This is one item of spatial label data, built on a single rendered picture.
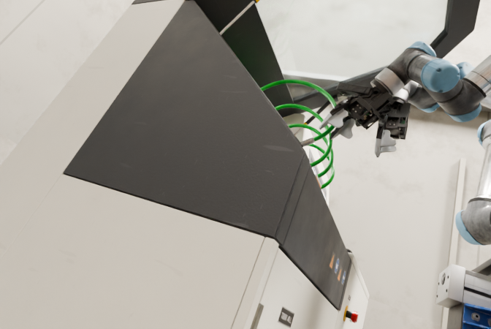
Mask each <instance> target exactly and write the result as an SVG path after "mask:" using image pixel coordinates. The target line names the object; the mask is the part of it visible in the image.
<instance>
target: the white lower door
mask: <svg viewBox="0 0 491 329"><path fill-rule="evenodd" d="M337 318H338V311H337V310H336V309H335V308H334V306H333V305H332V304H331V303H330V302H329V301H328V300H327V299H326V298H325V297H324V296H323V295H322V294H321V293H320V292H319V291H318V290H317V289H316V288H315V287H314V285H313V284H312V283H311V282H310V281H309V280H308V279H307V278H306V277H305V276H304V275H303V274H302V272H301V271H300V270H299V269H298V268H297V267H296V266H295V265H294V264H293V263H292V261H291V260H290V259H289V258H288V257H287V256H286V255H285V254H284V253H283V252H282V251H281V250H280V249H279V248H278V250H277V252H276V255H275V258H274V260H273V264H272V267H271V269H270V273H269V276H268V277H267V281H266V284H265V286H264V290H263V293H262V296H261V298H260V301H259V305H258V307H257V310H256V313H255V316H254V319H253V322H252V324H251V328H250V329H335V324H336V321H337Z"/></svg>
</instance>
